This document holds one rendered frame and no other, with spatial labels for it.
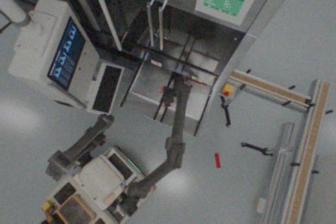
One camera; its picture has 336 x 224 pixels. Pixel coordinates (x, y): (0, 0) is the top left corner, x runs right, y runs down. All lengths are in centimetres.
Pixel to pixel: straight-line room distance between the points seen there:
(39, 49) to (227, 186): 223
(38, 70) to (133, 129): 159
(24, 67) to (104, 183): 76
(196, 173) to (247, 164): 57
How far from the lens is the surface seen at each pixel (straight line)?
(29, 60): 159
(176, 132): 139
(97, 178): 151
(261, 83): 217
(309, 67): 354
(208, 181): 290
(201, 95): 207
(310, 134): 223
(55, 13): 167
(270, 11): 112
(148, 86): 207
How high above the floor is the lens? 285
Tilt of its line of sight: 75 degrees down
